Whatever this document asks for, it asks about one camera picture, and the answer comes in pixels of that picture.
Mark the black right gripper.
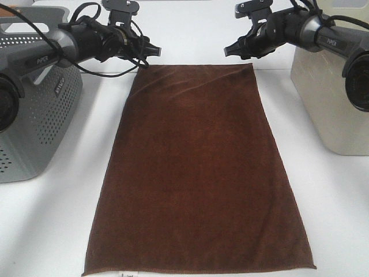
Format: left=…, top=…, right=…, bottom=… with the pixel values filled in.
left=224, top=24, right=277, bottom=60

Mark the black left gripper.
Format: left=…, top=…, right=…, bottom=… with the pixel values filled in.
left=115, top=25, right=161, bottom=62

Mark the brown towel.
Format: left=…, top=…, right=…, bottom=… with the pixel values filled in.
left=84, top=64, right=314, bottom=275

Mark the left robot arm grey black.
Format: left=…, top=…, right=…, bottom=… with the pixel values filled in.
left=1, top=18, right=161, bottom=130

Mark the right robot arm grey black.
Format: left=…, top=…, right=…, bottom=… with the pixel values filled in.
left=224, top=8, right=368, bottom=112

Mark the white towel label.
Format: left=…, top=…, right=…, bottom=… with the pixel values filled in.
left=119, top=271, right=139, bottom=277

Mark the beige plastic basket grey rim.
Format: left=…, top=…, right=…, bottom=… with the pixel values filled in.
left=291, top=6, right=368, bottom=156

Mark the grey perforated plastic basket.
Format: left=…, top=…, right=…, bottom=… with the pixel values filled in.
left=1, top=14, right=82, bottom=183

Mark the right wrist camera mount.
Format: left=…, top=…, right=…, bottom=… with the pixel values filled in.
left=235, top=0, right=273, bottom=24

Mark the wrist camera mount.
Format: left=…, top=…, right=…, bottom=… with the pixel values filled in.
left=235, top=0, right=273, bottom=24
left=101, top=0, right=140, bottom=27

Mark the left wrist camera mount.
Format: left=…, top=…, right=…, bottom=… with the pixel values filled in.
left=101, top=0, right=140, bottom=27

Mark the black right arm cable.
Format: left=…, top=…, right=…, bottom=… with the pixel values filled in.
left=289, top=0, right=369, bottom=31

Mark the brown leather basket handle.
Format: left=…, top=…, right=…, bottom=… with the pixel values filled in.
left=0, top=5, right=20, bottom=17

